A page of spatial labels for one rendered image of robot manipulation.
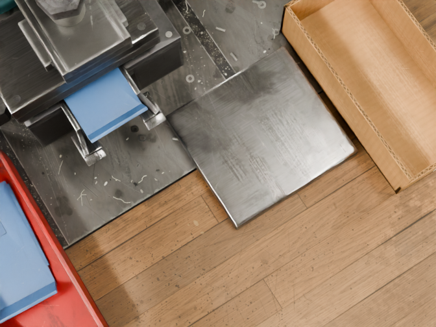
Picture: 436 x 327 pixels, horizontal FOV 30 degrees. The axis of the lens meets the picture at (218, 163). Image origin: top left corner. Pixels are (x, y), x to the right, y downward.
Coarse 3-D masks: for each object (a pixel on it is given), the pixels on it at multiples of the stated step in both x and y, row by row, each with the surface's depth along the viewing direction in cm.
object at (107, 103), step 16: (96, 80) 91; (112, 80) 91; (80, 96) 90; (96, 96) 90; (112, 96) 90; (128, 96) 90; (80, 112) 90; (96, 112) 90; (112, 112) 90; (128, 112) 89; (96, 128) 89; (112, 128) 87
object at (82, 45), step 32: (32, 0) 84; (64, 0) 78; (96, 0) 84; (128, 0) 88; (0, 32) 87; (32, 32) 86; (64, 32) 83; (96, 32) 83; (128, 32) 87; (0, 64) 86; (32, 64) 86; (64, 64) 82; (96, 64) 84; (32, 96) 85; (64, 96) 89
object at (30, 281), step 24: (0, 192) 96; (0, 216) 95; (0, 240) 94; (24, 240) 94; (0, 264) 94; (24, 264) 94; (0, 288) 93; (24, 288) 93; (48, 288) 92; (0, 312) 92
